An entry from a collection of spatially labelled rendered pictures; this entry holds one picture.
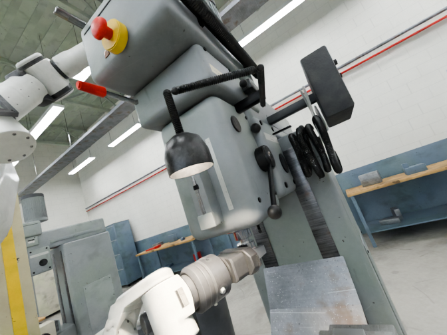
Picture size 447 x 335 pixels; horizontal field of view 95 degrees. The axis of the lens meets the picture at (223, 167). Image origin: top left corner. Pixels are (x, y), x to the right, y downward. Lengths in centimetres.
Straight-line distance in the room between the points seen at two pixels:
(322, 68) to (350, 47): 447
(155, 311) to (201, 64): 47
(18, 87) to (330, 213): 106
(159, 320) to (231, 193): 25
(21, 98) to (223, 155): 59
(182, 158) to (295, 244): 71
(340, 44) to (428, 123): 211
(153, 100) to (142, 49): 11
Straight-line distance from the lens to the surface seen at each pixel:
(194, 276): 44
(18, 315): 205
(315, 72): 74
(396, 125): 482
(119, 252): 773
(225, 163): 45
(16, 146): 48
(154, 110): 55
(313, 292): 93
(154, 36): 50
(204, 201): 44
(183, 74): 51
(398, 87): 497
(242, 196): 44
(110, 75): 57
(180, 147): 30
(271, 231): 93
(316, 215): 88
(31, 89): 85
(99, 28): 50
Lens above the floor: 137
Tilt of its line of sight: 10 degrees up
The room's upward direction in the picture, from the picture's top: 19 degrees counter-clockwise
